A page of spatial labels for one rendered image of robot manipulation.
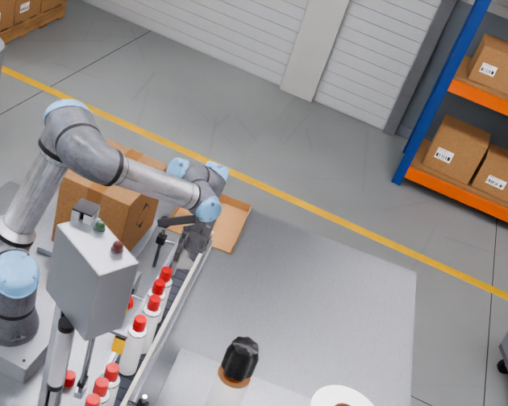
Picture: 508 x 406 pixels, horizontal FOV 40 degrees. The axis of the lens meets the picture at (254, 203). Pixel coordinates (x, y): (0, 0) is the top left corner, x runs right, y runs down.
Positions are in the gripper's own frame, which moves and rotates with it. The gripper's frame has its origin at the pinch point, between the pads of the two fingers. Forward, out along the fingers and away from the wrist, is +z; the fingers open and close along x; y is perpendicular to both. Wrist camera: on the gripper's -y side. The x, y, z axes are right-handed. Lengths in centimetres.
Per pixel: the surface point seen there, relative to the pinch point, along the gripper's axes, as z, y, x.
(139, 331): 12.6, 1.0, -29.1
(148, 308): 8.1, 0.2, -21.3
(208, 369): 21.3, 21.3, -9.5
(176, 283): 6.7, 1.1, 16.0
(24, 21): -77, -207, 312
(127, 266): -11, -1, -72
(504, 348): 5, 163, 162
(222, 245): -6.6, 9.0, 48.1
